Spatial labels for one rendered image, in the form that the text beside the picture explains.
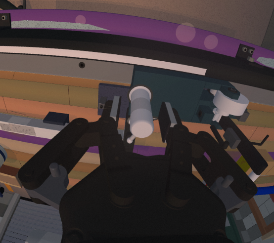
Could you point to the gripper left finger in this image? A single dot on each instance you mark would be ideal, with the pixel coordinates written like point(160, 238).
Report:
point(64, 140)

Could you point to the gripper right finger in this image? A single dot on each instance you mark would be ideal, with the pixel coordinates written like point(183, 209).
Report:
point(224, 161)

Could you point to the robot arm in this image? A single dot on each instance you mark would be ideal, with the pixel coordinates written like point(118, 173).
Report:
point(2, 155)

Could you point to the black bar with white tip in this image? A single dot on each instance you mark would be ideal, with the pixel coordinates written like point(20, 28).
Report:
point(250, 151)

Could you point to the blue bar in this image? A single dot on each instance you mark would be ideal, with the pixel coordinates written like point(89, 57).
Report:
point(266, 190)

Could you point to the white round clamp knob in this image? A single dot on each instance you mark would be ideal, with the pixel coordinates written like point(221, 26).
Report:
point(230, 103)

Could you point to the teal carriage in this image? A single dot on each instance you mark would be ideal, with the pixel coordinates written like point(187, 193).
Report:
point(171, 89)

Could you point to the purple and black saw table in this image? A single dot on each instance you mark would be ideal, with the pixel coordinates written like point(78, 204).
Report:
point(137, 26)

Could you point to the yellow label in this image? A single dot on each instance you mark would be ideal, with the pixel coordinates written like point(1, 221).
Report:
point(242, 162)

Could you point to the dark blue block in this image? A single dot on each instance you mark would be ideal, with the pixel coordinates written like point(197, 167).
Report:
point(56, 118)

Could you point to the grey block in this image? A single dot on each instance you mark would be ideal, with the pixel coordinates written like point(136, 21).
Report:
point(232, 138)

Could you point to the thin black rod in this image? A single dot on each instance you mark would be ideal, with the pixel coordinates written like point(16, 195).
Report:
point(217, 135)

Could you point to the black hex key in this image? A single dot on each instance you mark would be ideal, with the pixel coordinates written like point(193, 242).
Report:
point(262, 141)

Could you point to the grey and white flat strip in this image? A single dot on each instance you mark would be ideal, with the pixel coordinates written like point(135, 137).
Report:
point(19, 126)

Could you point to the dark purple block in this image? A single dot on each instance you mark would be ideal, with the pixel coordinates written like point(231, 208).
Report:
point(111, 93)

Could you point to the brown box with grey tiles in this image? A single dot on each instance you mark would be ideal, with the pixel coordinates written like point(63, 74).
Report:
point(256, 221)

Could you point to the grey fence plate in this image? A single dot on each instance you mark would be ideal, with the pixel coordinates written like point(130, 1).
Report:
point(53, 65)

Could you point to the grey ribbed tray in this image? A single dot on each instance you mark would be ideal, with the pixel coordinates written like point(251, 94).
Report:
point(32, 221)

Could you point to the white scale strip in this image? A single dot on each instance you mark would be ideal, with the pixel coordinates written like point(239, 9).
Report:
point(107, 56)

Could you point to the black bracket with two screws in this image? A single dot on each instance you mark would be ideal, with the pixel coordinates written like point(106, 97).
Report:
point(245, 51)

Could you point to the black bracket with one screw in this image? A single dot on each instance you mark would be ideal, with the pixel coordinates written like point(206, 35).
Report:
point(4, 20)

